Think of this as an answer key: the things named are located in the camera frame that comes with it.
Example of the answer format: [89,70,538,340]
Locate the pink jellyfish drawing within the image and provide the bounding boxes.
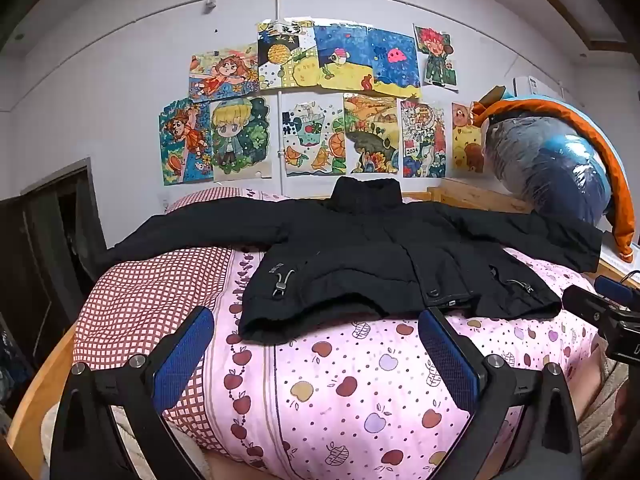
[367,27,422,99]

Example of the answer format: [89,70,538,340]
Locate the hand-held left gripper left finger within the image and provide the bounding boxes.
[50,305,216,480]

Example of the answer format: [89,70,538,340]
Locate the pink apple-print quilt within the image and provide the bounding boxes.
[202,187,618,480]

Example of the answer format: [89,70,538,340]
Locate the red checkered pillow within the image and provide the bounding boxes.
[72,187,261,428]

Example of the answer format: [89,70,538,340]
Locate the blue fish drawing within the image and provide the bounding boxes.
[314,25,375,93]

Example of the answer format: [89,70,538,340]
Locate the pineapple pattern drawing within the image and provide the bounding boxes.
[257,20,321,92]

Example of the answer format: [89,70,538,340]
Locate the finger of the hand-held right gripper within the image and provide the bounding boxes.
[562,285,621,331]
[594,275,640,307]

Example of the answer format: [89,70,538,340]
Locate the clear plastic bag of bedding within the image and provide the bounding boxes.
[482,110,613,226]

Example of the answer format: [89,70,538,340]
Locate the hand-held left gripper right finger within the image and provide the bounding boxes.
[417,306,583,480]

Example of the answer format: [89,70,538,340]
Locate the landscape dinosaur drawing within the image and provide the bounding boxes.
[343,92,401,175]

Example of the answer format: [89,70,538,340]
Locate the wooden bed frame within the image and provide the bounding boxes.
[7,177,640,461]

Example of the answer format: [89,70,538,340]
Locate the orange cloth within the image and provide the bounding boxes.
[471,96,637,264]

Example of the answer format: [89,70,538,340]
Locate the white air conditioner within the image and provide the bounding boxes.
[512,75,572,97]

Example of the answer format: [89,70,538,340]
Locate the yellow bears drawing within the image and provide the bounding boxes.
[451,102,486,174]

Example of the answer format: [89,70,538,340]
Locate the dark wooden door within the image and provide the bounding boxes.
[0,157,109,378]

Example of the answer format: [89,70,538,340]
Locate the orange-haired girl lying drawing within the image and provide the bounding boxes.
[188,44,260,103]

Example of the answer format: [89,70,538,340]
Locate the blond figure drawing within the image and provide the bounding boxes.
[209,97,274,182]

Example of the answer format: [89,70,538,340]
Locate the horse and buildings drawing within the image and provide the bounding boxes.
[397,98,447,179]

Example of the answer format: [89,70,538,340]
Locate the white wall conduit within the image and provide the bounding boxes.
[202,0,501,196]

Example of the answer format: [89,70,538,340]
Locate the black padded jacket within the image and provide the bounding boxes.
[106,176,603,346]

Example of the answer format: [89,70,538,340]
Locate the red-haired figure drawing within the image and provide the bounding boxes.
[412,23,459,92]

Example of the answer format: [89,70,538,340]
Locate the orange-haired girl climbing drawing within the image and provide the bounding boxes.
[158,100,214,186]

